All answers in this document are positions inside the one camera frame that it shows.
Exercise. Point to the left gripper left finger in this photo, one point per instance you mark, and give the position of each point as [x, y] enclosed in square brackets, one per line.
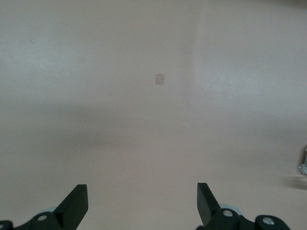
[72, 210]

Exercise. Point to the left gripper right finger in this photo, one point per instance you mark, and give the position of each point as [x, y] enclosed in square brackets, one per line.
[208, 210]

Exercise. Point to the clear plastic egg carton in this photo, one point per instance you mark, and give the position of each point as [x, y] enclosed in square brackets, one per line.
[304, 165]

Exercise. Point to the brown tape mark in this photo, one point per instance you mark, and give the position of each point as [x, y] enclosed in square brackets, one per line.
[159, 79]

